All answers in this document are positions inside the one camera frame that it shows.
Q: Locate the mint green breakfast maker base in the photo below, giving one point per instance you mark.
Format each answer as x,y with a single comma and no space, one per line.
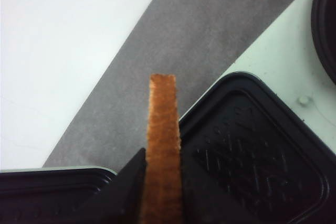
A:
285,59

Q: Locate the toast bread slice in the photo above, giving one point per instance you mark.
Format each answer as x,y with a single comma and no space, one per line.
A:
162,192

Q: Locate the black round frying pan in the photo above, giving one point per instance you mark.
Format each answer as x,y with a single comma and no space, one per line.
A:
323,33

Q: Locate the breakfast maker hinged lid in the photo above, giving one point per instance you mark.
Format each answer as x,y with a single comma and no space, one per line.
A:
33,196

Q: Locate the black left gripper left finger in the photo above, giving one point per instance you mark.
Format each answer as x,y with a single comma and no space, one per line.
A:
119,201

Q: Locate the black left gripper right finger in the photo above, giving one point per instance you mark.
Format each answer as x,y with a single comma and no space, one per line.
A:
203,201

